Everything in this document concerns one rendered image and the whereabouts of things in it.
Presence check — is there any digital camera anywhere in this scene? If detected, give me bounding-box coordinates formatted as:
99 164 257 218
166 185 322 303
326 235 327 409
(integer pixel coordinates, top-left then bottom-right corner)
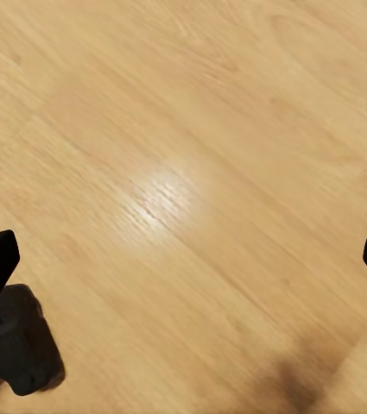
0 283 61 396

